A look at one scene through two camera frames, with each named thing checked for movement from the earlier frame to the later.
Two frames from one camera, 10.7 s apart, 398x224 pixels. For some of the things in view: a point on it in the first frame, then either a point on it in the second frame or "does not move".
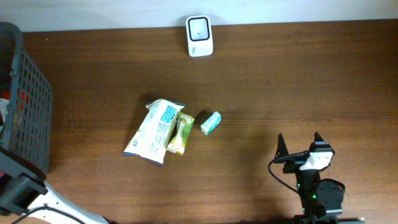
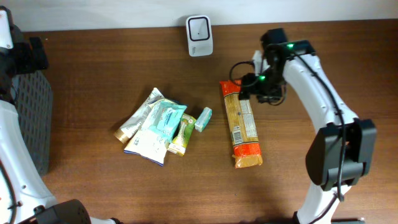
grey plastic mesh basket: (28, 111) does not move
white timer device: (199, 32) does not move
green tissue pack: (211, 123) -> (203, 119)
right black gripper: (291, 166) -> (270, 98)
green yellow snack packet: (177, 143) does not move
